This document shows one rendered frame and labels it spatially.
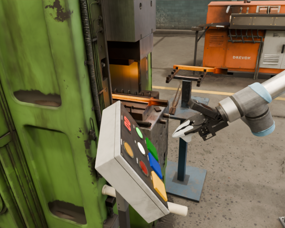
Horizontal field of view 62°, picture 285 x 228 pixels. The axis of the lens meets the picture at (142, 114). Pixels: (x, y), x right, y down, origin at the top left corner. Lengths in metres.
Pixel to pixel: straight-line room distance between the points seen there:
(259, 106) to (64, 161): 0.98
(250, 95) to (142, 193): 0.51
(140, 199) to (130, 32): 0.70
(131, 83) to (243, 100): 0.90
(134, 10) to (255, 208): 1.75
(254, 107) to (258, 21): 3.72
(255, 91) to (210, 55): 3.94
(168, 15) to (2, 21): 8.03
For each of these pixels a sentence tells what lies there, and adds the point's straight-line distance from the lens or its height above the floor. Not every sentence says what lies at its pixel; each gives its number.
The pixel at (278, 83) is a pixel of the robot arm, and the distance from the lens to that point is 1.16.
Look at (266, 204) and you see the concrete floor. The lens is 2.29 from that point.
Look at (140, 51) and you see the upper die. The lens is 1.16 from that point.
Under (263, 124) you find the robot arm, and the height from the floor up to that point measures 1.11.
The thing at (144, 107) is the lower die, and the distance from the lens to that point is 1.32.
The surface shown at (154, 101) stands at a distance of 1.35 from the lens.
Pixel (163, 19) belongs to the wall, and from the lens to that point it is 9.05.
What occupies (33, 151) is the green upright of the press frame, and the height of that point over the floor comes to 0.82.
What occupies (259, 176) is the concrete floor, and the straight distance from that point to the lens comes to 2.52.
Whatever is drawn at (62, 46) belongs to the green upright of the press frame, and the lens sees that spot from 0.97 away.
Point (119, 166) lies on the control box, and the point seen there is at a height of 1.16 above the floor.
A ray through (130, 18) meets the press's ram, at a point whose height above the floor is 1.46.
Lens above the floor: 1.58
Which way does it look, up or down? 28 degrees down
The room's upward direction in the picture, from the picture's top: 2 degrees counter-clockwise
